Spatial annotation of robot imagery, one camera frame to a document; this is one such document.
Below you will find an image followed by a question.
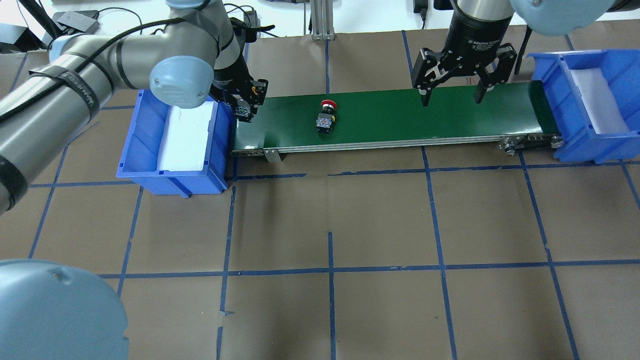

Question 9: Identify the right blue plastic bin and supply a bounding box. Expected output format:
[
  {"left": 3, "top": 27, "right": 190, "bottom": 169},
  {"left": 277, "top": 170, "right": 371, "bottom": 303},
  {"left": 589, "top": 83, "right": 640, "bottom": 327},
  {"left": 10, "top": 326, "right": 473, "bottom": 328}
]
[{"left": 530, "top": 48, "right": 640, "bottom": 164}]

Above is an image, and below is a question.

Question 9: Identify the green conveyor belt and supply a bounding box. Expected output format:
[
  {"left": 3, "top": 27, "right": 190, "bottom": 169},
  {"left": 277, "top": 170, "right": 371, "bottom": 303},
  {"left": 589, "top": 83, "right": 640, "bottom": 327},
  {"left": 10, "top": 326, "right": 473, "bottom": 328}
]
[{"left": 230, "top": 80, "right": 564, "bottom": 162}]

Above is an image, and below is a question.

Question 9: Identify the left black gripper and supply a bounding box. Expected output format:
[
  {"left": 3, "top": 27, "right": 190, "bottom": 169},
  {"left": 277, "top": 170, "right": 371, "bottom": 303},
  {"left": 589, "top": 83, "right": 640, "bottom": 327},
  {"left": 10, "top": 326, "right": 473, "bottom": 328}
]
[{"left": 210, "top": 50, "right": 270, "bottom": 123}]

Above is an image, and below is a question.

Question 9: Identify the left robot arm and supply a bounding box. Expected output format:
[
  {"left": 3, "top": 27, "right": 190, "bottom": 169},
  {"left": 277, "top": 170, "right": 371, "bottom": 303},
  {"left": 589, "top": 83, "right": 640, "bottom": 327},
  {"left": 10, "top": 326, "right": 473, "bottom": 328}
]
[{"left": 0, "top": 0, "right": 269, "bottom": 213}]

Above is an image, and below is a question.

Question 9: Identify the blue plastic bin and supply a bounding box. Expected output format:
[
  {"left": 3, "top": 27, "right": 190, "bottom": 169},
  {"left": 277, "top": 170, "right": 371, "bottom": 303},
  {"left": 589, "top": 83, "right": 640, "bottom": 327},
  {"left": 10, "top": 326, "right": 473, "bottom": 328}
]
[
  {"left": 116, "top": 89, "right": 233, "bottom": 198},
  {"left": 530, "top": 48, "right": 640, "bottom": 164}
]

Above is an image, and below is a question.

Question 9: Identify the aluminium frame post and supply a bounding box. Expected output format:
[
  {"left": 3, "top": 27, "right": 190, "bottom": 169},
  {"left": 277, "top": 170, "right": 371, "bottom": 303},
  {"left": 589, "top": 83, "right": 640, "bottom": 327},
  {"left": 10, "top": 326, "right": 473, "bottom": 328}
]
[{"left": 309, "top": 0, "right": 336, "bottom": 41}]

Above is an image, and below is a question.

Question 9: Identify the white foam pad left bin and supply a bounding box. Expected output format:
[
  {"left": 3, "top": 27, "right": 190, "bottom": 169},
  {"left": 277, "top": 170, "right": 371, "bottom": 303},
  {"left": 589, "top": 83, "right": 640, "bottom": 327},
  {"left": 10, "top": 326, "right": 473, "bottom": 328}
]
[{"left": 157, "top": 101, "right": 217, "bottom": 172}]

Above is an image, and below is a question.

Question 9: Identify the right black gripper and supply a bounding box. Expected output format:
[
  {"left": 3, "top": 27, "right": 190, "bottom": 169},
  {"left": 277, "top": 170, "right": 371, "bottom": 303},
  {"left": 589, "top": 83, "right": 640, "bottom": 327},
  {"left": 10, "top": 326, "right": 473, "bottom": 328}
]
[{"left": 411, "top": 14, "right": 518, "bottom": 107}]

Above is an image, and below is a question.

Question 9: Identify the left blue plastic bin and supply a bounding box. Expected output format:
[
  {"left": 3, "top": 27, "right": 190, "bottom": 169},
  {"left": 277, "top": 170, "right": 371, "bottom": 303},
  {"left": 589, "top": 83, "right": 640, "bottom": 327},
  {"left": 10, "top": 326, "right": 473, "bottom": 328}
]
[{"left": 116, "top": 89, "right": 233, "bottom": 198}]

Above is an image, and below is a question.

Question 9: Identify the white foam pad bin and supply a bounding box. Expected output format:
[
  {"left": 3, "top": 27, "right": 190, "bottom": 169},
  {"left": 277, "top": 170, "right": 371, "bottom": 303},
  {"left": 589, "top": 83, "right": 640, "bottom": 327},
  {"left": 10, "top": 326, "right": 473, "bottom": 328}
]
[
  {"left": 569, "top": 68, "right": 630, "bottom": 135},
  {"left": 157, "top": 101, "right": 217, "bottom": 172}
]

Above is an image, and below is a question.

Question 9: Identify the white foam pad right bin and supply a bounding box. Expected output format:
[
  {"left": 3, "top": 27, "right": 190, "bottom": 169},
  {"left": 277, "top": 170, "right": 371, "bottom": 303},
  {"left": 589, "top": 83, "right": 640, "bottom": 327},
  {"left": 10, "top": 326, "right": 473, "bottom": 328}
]
[{"left": 569, "top": 68, "right": 630, "bottom": 135}]

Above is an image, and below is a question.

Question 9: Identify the red push button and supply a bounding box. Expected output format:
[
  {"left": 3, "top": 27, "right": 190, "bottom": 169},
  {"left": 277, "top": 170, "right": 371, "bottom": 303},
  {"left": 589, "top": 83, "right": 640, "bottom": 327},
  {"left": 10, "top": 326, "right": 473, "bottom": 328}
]
[{"left": 315, "top": 99, "right": 338, "bottom": 134}]

